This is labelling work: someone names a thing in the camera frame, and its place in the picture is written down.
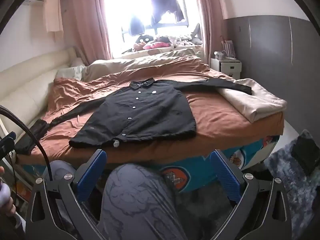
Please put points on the pink and white rack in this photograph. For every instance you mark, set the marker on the pink and white rack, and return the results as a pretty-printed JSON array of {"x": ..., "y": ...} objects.
[{"x": 228, "y": 50}]

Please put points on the black button shirt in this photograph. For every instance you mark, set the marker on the black button shirt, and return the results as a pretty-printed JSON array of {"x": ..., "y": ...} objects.
[{"x": 140, "y": 112}]

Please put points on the brown bed blanket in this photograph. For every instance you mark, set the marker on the brown bed blanket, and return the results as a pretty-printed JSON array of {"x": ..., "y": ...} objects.
[{"x": 212, "y": 112}]

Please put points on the pale green pillow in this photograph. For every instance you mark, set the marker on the pale green pillow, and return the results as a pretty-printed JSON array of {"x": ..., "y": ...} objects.
[{"x": 71, "y": 72}]

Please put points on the black and white plush toy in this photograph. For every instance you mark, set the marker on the black and white plush toy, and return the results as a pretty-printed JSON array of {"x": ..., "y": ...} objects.
[{"x": 143, "y": 41}]

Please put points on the white nightstand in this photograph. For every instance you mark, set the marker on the white nightstand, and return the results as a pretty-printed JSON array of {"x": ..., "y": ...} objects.
[{"x": 226, "y": 67}]

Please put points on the cream hanging cloth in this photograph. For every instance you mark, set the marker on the cream hanging cloth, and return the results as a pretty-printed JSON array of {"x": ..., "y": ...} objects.
[{"x": 52, "y": 10}]

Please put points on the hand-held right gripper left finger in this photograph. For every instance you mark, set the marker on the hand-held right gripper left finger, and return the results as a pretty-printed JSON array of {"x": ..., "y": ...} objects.
[{"x": 95, "y": 171}]

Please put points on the cream padded headboard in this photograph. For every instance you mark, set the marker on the cream padded headboard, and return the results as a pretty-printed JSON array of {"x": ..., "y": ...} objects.
[{"x": 25, "y": 80}]

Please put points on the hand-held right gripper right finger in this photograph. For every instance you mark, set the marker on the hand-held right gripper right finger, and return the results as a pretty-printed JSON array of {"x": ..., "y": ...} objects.
[{"x": 225, "y": 177}]

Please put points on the beige folded blanket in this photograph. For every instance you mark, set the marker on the beige folded blanket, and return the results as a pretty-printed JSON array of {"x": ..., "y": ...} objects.
[{"x": 252, "y": 102}]

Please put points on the dark hanging clothes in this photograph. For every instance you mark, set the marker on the dark hanging clothes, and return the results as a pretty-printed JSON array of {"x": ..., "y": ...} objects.
[{"x": 167, "y": 2}]

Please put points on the beige duvet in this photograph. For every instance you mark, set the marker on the beige duvet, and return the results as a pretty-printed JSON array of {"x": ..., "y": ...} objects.
[{"x": 140, "y": 63}]

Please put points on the person's right leg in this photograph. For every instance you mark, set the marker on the person's right leg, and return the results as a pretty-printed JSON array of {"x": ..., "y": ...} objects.
[{"x": 135, "y": 205}]

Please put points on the pink curtain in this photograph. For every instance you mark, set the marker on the pink curtain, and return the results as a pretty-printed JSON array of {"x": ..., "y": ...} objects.
[
  {"x": 210, "y": 17},
  {"x": 85, "y": 17}
]

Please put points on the pink cushion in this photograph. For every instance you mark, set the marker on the pink cushion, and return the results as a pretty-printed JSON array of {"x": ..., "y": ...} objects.
[{"x": 157, "y": 45}]

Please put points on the grey fluffy rug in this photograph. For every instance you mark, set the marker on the grey fluffy rug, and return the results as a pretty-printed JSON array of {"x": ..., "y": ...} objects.
[{"x": 292, "y": 197}]

